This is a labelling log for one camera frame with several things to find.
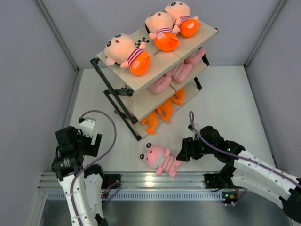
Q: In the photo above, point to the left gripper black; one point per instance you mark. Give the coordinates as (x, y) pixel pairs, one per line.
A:
(91, 149)

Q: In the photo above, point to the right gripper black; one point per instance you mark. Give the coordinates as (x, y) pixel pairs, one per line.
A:
(188, 150)

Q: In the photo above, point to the pink striped frog plush front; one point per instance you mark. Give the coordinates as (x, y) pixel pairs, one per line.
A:
(160, 159)

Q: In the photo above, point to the pink striped frog plush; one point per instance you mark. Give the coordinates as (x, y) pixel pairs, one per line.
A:
(160, 84)
(181, 72)
(195, 58)
(160, 159)

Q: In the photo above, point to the orange shark plush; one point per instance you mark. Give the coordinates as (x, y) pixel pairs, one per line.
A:
(178, 97)
(152, 121)

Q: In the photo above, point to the pink striped frog plush back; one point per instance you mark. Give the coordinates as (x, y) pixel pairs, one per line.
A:
(181, 72)

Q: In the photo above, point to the black-haired boy doll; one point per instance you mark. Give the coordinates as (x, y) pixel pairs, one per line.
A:
(122, 50)

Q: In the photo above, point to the boy doll orange shorts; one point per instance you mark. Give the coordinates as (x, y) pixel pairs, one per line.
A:
(160, 28)

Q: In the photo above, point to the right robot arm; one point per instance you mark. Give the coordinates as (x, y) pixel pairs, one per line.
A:
(242, 169)

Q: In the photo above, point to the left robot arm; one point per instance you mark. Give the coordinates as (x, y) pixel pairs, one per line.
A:
(81, 187)

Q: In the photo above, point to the orange shark plush under shelf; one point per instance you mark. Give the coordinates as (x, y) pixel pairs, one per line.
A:
(152, 121)

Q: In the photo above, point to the beige three-tier shelf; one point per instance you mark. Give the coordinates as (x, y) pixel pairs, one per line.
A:
(131, 97)

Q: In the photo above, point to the boy doll on shelf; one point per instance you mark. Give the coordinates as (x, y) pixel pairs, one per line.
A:
(181, 15)

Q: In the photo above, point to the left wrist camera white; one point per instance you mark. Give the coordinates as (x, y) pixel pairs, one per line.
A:
(87, 125)

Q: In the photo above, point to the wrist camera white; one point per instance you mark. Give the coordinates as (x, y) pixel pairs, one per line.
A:
(87, 125)
(193, 128)

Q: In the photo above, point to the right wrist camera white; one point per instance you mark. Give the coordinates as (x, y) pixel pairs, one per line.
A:
(193, 128)

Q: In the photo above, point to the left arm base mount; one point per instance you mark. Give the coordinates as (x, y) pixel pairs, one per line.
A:
(109, 179)

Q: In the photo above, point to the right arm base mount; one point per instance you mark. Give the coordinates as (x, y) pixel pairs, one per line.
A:
(217, 181)

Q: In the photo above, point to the slotted cable duct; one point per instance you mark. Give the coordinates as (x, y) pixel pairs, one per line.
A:
(124, 195)

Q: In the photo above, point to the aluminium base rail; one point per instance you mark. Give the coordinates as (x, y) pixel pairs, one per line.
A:
(149, 180)

